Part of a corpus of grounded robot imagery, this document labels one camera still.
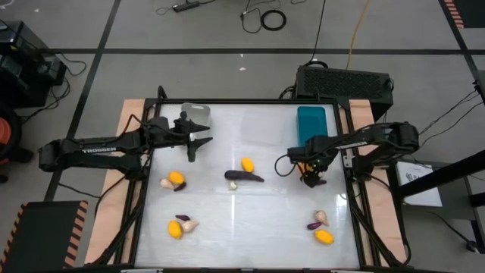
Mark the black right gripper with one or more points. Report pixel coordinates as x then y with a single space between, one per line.
322 167

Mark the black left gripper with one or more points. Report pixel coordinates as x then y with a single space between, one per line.
178 137

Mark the beige garlic bulb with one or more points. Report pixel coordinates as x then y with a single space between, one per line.
188 226
166 184
321 217

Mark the yellow lemon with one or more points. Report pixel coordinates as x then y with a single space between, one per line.
176 177
247 165

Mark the large purple eggplant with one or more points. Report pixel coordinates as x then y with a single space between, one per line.
238 174

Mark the small white garlic bulb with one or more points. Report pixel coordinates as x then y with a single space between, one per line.
233 186

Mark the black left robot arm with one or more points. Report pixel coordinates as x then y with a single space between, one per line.
94 149

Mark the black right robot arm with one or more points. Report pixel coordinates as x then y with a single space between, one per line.
379 136

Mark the grey plastic basket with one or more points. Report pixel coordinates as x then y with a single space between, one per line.
199 112

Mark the teal plastic basket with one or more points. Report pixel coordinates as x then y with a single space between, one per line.
311 121

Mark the clear plastic basket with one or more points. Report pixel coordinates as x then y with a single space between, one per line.
261 125

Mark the plywood side board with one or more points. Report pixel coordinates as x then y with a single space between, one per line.
362 113
130 113

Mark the black perforated computer case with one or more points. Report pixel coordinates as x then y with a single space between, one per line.
343 83

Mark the black gantry beam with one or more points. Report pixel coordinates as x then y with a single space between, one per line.
447 174

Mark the black power strip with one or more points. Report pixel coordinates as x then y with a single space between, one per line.
185 6

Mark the black orange-striped floor mat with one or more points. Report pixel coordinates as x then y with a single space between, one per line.
41 235
471 11

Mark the black equipment cart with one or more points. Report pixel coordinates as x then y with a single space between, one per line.
22 64

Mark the orange and black machine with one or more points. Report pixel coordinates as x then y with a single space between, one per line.
4 132

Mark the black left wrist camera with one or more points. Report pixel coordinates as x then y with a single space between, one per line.
182 121

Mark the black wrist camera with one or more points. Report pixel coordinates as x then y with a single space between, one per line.
297 153
182 121

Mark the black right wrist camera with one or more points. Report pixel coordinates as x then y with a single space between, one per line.
297 153

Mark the silver metal bracket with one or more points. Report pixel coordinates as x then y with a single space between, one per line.
346 161

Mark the black table frame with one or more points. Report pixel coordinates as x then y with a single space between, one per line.
246 101

